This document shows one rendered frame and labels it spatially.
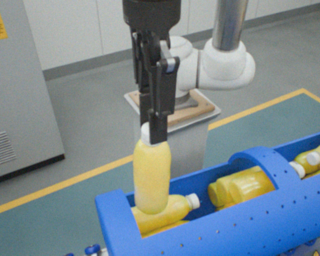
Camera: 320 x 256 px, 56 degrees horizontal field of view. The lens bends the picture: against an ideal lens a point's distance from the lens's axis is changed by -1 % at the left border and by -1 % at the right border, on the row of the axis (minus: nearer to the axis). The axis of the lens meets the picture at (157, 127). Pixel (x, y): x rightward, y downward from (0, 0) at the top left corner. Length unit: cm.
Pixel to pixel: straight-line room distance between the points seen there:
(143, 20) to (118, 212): 42
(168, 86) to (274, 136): 246
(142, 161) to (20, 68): 156
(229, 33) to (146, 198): 67
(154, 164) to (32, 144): 186
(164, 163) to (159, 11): 27
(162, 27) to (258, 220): 50
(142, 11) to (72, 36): 306
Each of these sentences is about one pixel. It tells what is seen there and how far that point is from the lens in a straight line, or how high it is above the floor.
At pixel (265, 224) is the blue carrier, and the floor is 118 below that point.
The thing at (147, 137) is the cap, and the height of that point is 144.
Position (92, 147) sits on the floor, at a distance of 262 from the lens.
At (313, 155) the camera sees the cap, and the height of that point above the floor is 113.
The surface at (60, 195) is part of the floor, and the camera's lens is 234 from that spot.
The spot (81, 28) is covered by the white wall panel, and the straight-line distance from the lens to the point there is 342.
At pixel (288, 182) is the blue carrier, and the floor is 122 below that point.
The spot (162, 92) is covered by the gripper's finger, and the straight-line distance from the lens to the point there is 41.
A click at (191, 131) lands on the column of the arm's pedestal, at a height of 93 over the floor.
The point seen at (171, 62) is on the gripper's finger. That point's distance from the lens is 38.
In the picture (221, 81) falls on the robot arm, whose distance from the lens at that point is 120.
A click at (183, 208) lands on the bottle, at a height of 113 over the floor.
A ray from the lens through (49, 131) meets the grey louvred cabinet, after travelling 231.
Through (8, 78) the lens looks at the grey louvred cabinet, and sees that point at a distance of 204.
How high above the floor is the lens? 179
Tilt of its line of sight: 41 degrees down
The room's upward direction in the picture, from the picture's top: straight up
